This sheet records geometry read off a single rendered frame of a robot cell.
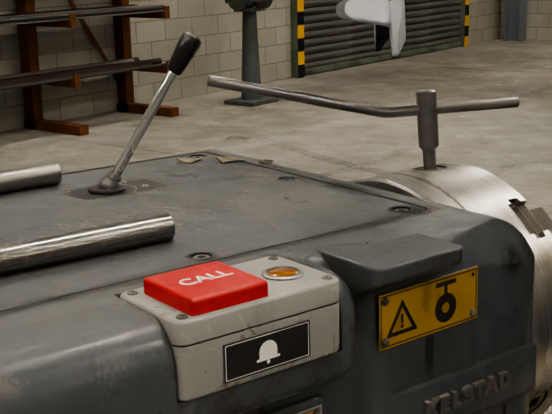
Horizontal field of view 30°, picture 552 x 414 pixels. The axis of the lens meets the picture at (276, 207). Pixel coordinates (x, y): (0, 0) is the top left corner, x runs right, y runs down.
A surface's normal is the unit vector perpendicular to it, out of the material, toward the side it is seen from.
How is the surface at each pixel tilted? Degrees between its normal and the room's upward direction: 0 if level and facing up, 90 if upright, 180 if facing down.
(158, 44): 90
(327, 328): 90
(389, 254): 0
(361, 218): 0
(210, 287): 0
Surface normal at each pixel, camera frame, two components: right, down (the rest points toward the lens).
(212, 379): 0.61, 0.18
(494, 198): 0.27, -0.76
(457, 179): 0.11, -0.91
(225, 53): 0.80, 0.13
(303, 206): -0.02, -0.97
